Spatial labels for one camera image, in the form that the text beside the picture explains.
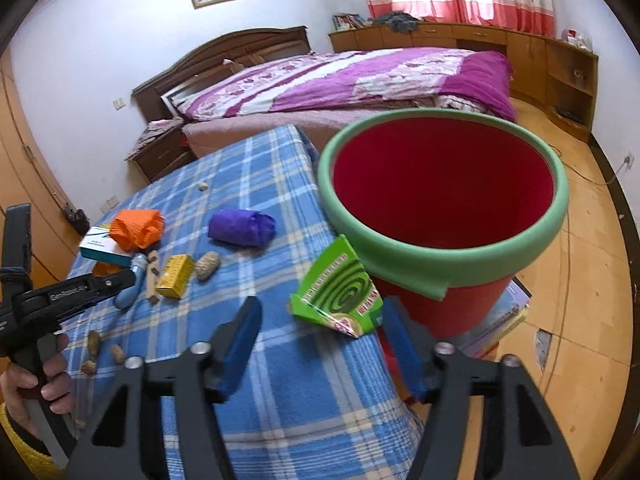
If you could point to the dark wooden headboard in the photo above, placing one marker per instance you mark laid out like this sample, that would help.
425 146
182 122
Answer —
215 61

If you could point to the bed with purple quilt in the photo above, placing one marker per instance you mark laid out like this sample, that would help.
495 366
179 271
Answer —
322 93

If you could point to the black charger on wall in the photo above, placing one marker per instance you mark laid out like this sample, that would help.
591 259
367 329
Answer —
76 218

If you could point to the orange cloth ball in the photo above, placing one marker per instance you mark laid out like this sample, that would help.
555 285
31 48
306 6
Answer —
134 229

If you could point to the yellow small box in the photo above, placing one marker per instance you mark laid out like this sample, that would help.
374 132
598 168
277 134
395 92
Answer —
175 276

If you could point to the wooden wardrobe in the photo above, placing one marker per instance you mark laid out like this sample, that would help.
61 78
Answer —
26 178

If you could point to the purple plastic bag roll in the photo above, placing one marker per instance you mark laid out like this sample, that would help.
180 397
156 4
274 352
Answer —
242 227

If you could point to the red bin with green rim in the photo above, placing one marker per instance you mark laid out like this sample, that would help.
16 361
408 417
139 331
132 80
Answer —
443 208

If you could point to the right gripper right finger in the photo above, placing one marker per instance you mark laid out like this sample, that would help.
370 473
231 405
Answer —
412 347

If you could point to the blue plaid tablecloth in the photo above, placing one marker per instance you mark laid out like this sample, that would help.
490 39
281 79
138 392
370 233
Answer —
313 403

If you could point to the peanut near yellow box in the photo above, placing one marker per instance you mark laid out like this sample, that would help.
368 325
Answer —
207 265

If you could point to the white teal medicine box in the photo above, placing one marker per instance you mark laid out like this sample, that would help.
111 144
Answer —
97 245

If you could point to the green mosquito coil box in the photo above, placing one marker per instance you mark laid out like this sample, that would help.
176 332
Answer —
338 293

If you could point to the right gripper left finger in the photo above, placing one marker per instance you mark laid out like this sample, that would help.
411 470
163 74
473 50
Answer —
232 344

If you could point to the grey clothes pile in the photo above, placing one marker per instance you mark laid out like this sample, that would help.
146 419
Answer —
397 21

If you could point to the dark wooden nightstand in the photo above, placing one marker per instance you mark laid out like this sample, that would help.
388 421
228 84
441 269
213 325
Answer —
161 149

